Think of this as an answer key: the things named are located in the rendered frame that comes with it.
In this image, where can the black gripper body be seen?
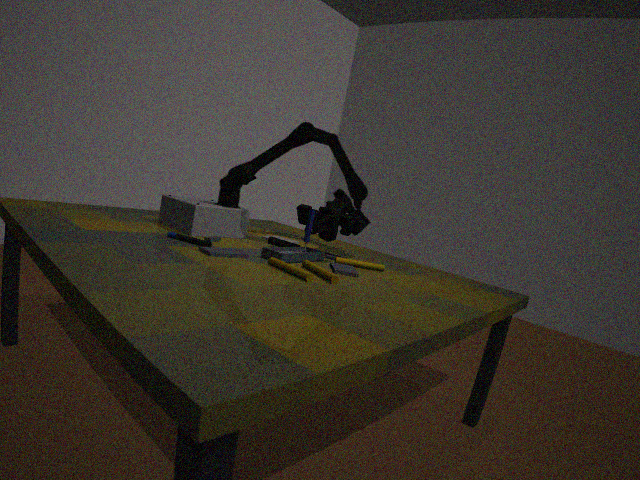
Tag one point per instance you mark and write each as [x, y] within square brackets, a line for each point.
[334, 208]

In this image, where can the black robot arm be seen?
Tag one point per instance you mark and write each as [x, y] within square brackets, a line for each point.
[303, 134]

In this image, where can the keyboard with white letter keys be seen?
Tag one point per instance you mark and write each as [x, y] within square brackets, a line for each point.
[292, 254]

